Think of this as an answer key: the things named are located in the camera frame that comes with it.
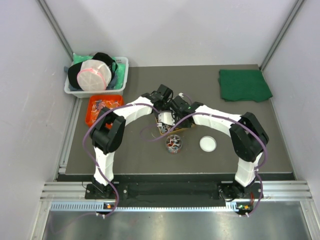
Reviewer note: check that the white cable duct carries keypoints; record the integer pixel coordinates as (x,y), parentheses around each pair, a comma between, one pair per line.
(86,206)

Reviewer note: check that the black cap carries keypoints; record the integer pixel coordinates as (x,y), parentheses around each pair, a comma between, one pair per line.
(78,59)

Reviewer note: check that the dark green folded cloth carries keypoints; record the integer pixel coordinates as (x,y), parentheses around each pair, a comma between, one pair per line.
(243,85)

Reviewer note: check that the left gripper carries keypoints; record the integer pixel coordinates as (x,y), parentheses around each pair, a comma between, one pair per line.
(166,103)

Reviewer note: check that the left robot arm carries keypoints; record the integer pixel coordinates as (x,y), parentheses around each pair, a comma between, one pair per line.
(107,134)

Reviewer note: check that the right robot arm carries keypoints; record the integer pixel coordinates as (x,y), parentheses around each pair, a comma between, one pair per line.
(248,138)

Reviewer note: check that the white plastic basket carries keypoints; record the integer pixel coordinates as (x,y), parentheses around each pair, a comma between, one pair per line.
(85,94)

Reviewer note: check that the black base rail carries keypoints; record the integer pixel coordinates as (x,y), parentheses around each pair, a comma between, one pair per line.
(168,190)

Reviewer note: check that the white round lid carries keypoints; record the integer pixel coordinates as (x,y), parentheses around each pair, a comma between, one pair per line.
(208,144)

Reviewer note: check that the orange candy tray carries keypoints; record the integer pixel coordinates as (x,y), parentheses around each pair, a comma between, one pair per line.
(97,102)

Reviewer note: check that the clear plastic cup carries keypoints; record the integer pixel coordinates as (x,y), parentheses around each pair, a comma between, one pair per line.
(173,143)

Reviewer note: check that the green patterned cloth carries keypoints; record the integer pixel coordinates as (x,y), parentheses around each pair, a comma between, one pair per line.
(96,73)

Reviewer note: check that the tan candy box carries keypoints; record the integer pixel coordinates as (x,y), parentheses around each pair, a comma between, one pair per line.
(163,128)

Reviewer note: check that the white mesh laundry bag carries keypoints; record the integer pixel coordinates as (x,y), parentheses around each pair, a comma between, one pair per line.
(94,75)

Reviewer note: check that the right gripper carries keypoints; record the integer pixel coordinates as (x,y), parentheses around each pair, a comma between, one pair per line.
(176,115)

